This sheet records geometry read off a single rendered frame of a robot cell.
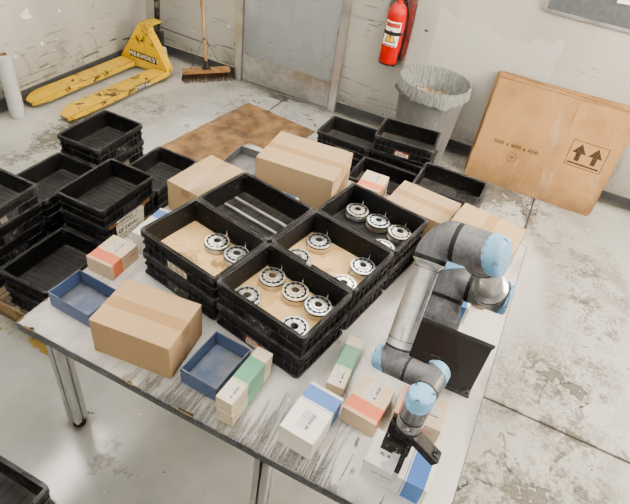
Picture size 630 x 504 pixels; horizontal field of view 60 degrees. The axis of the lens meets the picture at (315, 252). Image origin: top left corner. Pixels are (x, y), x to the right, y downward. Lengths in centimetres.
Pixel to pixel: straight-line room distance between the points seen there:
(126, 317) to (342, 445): 83
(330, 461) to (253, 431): 26
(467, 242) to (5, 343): 236
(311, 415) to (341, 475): 20
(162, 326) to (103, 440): 92
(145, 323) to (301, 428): 62
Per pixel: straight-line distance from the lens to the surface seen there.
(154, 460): 262
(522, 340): 343
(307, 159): 270
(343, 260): 224
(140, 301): 199
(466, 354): 194
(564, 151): 465
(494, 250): 153
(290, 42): 523
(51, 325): 220
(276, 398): 192
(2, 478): 214
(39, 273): 306
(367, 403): 187
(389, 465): 172
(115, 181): 324
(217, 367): 199
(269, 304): 201
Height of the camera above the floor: 229
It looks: 40 degrees down
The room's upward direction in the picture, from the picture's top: 9 degrees clockwise
